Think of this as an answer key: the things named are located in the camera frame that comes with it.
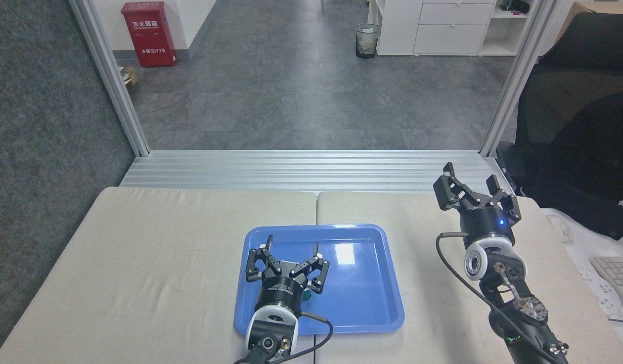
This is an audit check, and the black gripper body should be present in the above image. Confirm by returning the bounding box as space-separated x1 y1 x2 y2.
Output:
459 204 516 246
254 262 306 310

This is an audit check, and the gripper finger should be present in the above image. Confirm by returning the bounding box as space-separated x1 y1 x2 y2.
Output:
290 243 330 295
485 174 522 226
245 235 282 283
433 162 482 211

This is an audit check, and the blue plastic tray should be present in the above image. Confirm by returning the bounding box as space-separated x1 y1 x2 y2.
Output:
234 223 406 338

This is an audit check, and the black office chair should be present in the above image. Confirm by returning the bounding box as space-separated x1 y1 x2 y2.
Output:
496 11 623 241

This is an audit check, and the white keyboard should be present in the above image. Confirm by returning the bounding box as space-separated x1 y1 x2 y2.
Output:
589 256 623 299

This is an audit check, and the white power strip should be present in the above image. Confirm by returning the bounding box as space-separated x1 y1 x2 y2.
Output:
580 271 621 317

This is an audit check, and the white drawer cabinet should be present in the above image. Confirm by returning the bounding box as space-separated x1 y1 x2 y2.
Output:
367 0 543 57

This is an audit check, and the black mesh wastebasket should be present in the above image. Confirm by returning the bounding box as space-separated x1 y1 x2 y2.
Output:
355 23 381 59

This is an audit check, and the large cardboard box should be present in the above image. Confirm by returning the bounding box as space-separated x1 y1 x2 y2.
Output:
556 1 623 42

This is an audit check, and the red fire extinguisher box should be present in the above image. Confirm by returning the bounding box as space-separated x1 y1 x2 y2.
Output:
121 2 177 68

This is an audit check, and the silver aluminium rail platform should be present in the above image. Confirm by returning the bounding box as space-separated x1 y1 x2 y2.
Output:
119 150 515 194

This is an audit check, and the silver aluminium post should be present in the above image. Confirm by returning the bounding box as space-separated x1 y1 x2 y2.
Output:
69 0 151 158
479 0 560 158

